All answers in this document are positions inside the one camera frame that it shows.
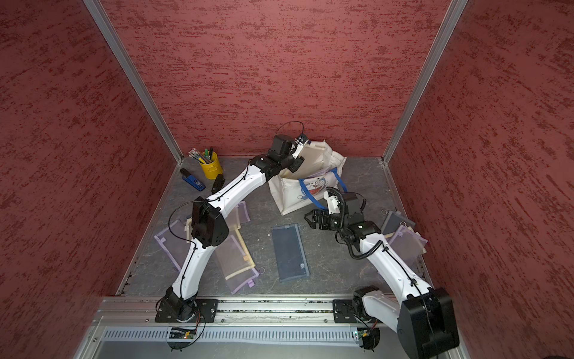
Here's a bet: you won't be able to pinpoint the purple trim mesh pouch centre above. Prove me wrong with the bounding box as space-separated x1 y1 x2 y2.
184 200 252 239

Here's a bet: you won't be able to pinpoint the yellow pen cup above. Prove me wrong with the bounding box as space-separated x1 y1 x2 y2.
200 152 224 180

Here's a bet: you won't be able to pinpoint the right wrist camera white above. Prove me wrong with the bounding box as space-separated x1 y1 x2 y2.
324 187 342 215

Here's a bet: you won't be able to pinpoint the blue stapler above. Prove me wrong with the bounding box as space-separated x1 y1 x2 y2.
179 168 206 191

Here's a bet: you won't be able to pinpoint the left corner aluminium post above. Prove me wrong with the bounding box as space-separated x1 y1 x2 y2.
83 0 184 165

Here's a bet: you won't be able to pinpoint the pens in cup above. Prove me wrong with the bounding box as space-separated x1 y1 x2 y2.
188 148 213 165

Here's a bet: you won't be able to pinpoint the blue grey mesh pouch front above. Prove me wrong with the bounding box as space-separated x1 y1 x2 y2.
271 224 310 283

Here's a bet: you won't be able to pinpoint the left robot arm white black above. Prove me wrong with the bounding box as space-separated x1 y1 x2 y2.
155 134 309 323

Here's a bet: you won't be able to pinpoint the black stapler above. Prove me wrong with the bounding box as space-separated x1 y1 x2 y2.
212 174 226 194

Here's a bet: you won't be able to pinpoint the beige mesh pouch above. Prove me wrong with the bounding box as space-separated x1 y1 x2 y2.
295 142 333 178

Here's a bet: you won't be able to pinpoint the white canvas Doraemon tote bag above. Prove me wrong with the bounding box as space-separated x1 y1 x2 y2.
268 149 347 215

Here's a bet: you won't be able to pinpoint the corner aluminium post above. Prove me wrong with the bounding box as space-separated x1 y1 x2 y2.
382 0 468 166
83 0 184 165

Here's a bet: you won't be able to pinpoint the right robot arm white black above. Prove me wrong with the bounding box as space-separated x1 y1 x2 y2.
304 209 460 358

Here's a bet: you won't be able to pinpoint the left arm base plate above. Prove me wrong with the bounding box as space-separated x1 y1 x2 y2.
155 298 220 323

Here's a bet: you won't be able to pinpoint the right corner aluminium post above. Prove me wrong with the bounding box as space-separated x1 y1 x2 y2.
382 0 468 166

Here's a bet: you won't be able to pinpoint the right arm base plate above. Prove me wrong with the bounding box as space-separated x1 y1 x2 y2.
332 298 394 325

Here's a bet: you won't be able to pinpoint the aluminium front rail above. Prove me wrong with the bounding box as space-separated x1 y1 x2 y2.
92 295 355 328

